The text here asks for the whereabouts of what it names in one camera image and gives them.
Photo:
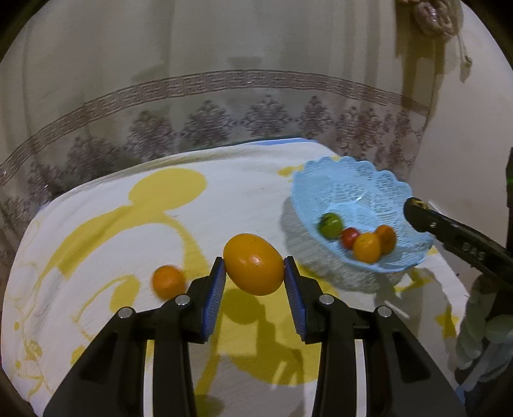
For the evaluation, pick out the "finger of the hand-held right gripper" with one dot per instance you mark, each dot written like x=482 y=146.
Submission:
x=449 y=230

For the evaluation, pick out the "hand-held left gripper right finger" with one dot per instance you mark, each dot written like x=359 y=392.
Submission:
x=294 y=296

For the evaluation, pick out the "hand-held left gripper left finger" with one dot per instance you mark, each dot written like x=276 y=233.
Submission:
x=214 y=296

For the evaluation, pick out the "large oval orange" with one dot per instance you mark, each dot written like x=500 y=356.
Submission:
x=252 y=264

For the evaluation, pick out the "round orange mandarin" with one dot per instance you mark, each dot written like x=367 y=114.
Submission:
x=388 y=238

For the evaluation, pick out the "large green tomato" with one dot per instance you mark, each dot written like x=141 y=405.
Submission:
x=330 y=226

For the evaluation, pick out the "red tomato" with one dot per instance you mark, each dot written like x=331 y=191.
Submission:
x=349 y=237

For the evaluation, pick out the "small orange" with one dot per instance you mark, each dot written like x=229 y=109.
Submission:
x=168 y=281
x=366 y=248

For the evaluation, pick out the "light blue plastic basket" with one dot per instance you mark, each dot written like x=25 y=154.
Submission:
x=352 y=188

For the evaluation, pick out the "person's right hand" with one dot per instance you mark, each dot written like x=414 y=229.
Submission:
x=477 y=345

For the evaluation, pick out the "white and yellow blanket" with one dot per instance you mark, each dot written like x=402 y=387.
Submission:
x=240 y=192

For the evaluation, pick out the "crocheted curtain tieback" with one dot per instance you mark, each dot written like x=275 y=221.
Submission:
x=431 y=16

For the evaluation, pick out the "beige patterned curtain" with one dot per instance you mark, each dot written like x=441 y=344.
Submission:
x=200 y=60

